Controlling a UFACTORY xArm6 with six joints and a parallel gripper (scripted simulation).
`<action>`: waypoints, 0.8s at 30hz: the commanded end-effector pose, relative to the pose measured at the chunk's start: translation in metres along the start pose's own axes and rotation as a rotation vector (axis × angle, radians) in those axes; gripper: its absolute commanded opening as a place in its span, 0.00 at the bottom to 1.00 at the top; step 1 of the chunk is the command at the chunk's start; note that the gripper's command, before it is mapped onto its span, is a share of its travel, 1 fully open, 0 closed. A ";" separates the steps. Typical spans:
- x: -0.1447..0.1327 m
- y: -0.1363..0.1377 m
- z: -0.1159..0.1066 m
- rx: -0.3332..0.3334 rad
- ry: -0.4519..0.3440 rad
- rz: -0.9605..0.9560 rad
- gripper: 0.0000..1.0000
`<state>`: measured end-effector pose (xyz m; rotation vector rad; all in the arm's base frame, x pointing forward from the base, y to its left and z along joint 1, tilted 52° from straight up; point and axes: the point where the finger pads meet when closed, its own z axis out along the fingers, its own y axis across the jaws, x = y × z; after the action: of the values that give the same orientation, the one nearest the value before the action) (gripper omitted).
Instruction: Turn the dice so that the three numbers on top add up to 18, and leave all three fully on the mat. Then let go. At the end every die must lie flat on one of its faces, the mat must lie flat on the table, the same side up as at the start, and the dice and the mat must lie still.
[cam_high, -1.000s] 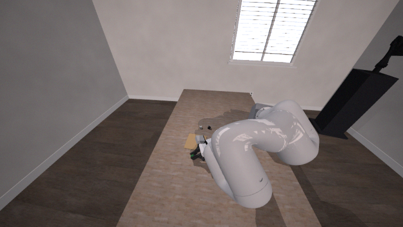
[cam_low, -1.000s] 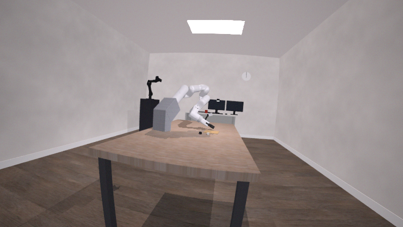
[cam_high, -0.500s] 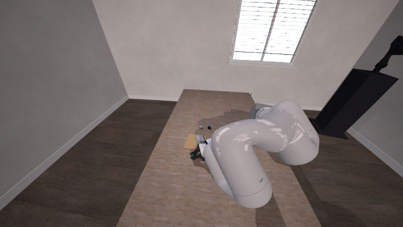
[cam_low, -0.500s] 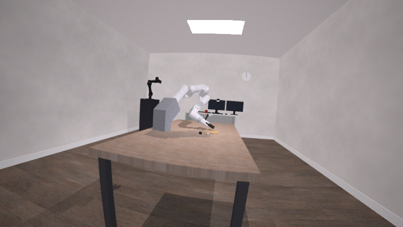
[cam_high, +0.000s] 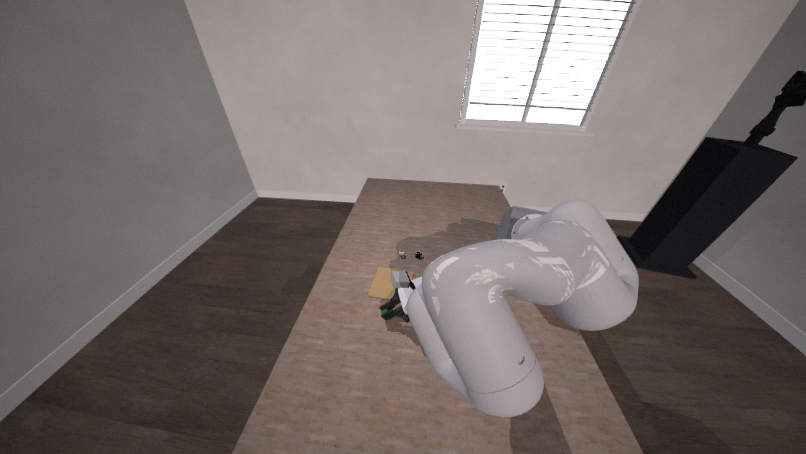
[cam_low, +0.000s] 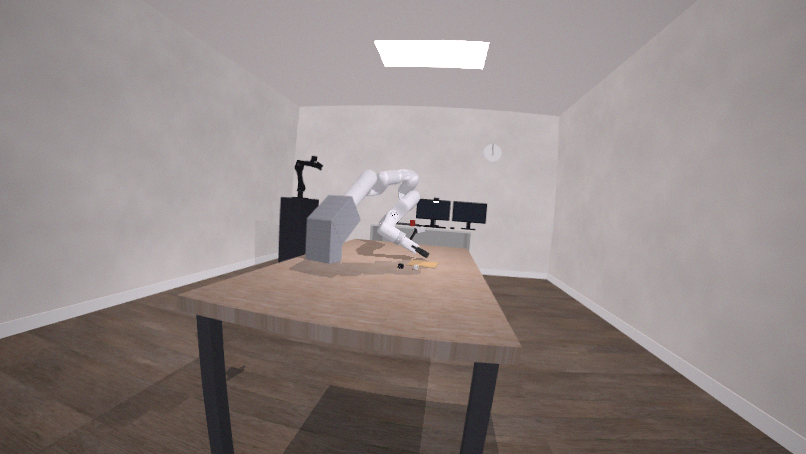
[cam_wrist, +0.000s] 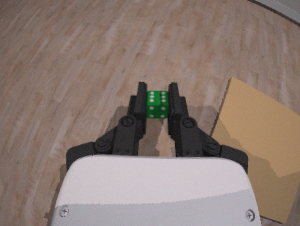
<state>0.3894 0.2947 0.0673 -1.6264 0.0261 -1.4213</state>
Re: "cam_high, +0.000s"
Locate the tan flat mat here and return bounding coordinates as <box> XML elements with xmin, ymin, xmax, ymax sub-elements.
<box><xmin>367</xmin><ymin>267</ymin><xmax>414</xmax><ymax>300</ymax></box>

